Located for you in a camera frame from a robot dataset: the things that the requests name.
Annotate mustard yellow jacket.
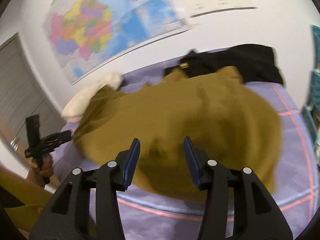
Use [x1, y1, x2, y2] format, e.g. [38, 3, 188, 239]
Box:
[73, 66, 282, 203]

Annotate person's left hand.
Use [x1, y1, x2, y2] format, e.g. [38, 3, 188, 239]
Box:
[27, 154, 54, 181]

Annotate cream pillow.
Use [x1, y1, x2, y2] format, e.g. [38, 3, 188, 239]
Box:
[61, 72, 123, 122]

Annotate purple plaid bed sheet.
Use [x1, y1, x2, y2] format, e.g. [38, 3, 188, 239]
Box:
[52, 47, 318, 240]

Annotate grey door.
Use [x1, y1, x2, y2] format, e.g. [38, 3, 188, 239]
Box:
[0, 34, 65, 166]

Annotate black garment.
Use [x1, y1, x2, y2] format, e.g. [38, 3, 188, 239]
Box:
[164, 44, 285, 86]

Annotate colourful wall map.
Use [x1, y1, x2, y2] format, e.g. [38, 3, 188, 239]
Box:
[43, 0, 189, 84]

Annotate white wall socket panel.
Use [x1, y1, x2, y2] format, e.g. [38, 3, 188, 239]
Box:
[181, 0, 257, 17]

